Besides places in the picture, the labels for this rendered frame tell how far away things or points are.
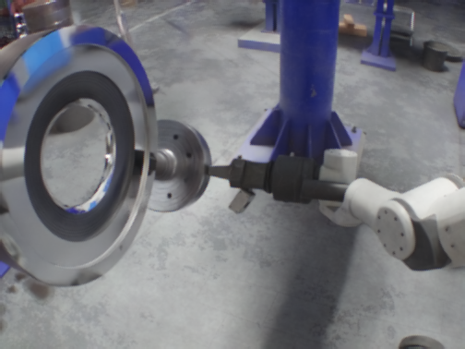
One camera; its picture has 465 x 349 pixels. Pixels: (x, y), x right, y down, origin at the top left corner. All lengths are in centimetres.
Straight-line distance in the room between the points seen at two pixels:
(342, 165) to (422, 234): 28
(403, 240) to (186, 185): 47
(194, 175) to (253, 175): 13
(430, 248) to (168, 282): 139
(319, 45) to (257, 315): 132
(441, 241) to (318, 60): 155
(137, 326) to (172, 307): 19
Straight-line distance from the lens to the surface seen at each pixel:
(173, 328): 153
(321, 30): 181
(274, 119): 218
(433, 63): 419
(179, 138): 75
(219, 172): 72
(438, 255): 40
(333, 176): 65
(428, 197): 45
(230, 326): 151
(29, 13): 266
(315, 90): 193
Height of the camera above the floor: 137
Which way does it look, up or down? 40 degrees down
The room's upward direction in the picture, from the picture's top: 3 degrees counter-clockwise
